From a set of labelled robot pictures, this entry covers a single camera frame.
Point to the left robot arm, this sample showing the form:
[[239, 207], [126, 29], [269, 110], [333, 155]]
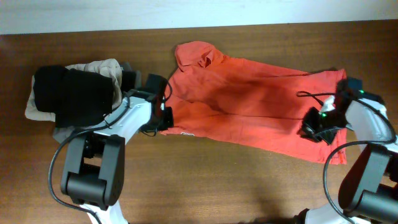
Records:
[[93, 172]]

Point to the beige folded garment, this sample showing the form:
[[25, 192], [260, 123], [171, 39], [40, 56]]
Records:
[[108, 68]]

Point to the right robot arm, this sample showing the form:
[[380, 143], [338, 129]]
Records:
[[362, 197]]

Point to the grey folded garment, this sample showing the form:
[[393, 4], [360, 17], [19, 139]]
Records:
[[62, 133]]

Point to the red printed t-shirt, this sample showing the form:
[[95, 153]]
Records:
[[245, 102]]

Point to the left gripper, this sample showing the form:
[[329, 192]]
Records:
[[168, 121]]

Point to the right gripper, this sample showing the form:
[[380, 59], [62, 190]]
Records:
[[308, 127]]

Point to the black folded garment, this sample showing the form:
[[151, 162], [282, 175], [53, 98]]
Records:
[[77, 97]]

